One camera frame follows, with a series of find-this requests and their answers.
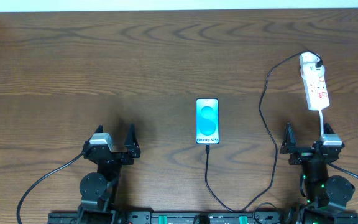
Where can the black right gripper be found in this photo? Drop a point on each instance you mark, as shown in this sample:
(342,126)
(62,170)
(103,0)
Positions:
(308,151)

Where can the blue smartphone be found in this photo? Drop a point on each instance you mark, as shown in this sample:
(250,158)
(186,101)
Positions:
(207,121)

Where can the white power strip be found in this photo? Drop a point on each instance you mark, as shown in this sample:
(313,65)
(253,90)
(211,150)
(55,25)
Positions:
(316,93)

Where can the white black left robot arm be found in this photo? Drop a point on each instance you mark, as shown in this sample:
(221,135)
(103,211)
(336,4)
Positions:
(98,189)

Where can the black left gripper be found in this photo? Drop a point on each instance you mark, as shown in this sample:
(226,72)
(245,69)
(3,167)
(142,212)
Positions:
(115,156)

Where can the white USB charger adapter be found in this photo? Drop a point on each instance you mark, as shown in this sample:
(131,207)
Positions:
(311,65)

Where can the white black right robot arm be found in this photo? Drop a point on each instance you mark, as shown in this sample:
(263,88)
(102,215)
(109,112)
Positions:
(326,196)

